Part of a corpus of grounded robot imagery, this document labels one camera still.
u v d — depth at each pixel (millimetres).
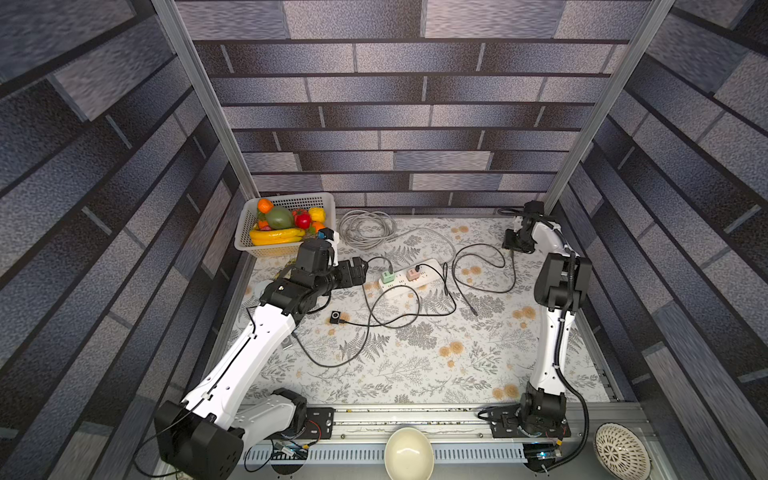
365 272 723
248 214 1099
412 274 948
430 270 897
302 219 1101
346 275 660
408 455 681
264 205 1101
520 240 952
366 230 1175
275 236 1010
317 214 1136
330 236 671
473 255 1052
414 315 923
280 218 1067
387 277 948
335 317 921
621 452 687
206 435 367
